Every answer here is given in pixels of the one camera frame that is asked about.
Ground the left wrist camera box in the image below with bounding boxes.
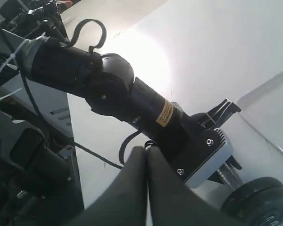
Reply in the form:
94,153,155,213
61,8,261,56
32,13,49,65
171,128,233,188

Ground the mounted black weight plate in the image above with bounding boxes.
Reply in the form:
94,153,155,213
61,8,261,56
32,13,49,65
221,177,283,217

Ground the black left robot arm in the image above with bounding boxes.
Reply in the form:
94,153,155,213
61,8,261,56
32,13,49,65
16,36,240,182

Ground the white rectangular tray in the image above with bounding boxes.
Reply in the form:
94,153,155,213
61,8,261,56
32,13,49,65
237,71,283,157

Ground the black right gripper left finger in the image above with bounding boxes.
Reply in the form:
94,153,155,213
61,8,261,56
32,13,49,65
68,146,147,226

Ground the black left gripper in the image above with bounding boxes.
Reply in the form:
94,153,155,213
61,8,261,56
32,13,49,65
153,99,242,183

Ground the chrome threaded dumbbell bar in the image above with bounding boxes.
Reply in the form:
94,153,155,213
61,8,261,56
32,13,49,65
217,163,245,191

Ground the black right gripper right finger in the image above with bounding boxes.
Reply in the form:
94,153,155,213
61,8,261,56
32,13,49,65
147,146,240,226

